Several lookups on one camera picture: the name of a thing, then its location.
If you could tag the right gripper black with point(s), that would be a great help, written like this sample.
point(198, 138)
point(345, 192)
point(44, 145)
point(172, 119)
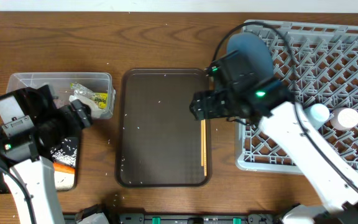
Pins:
point(202, 106)

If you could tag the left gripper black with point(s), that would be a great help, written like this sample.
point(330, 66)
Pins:
point(78, 112)

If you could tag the white tissue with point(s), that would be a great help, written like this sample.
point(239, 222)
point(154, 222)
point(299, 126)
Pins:
point(96, 112)

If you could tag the wooden chopstick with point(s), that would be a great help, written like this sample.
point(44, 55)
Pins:
point(202, 141)
point(205, 158)

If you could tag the yellow silver snack wrapper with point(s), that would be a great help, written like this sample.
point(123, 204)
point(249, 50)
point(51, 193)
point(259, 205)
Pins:
point(92, 95)

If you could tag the white rice grains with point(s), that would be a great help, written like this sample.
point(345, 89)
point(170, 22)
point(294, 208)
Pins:
point(65, 152)

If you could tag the orange carrot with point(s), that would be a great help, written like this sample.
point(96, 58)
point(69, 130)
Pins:
point(63, 168)

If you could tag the dark blue plate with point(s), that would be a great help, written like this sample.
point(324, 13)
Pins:
point(249, 60)

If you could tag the light blue plastic cup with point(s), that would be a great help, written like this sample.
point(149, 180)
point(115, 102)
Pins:
point(317, 115)

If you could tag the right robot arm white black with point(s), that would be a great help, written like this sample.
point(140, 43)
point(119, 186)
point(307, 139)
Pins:
point(246, 91)

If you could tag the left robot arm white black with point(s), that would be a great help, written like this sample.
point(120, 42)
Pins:
point(32, 129)

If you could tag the grey dishwasher rack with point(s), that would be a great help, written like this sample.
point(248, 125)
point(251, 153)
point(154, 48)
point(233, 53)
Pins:
point(319, 62)

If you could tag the clear plastic bin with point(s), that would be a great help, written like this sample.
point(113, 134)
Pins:
point(61, 82)

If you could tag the dark brown serving tray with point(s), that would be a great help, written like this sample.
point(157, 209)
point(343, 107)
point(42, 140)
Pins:
point(160, 140)

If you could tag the black plastic tray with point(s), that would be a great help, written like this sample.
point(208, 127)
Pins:
point(63, 182)

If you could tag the pink plastic cup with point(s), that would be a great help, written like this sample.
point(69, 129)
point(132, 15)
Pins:
point(344, 119)

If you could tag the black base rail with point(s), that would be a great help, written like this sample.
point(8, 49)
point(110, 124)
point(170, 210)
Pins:
point(140, 216)

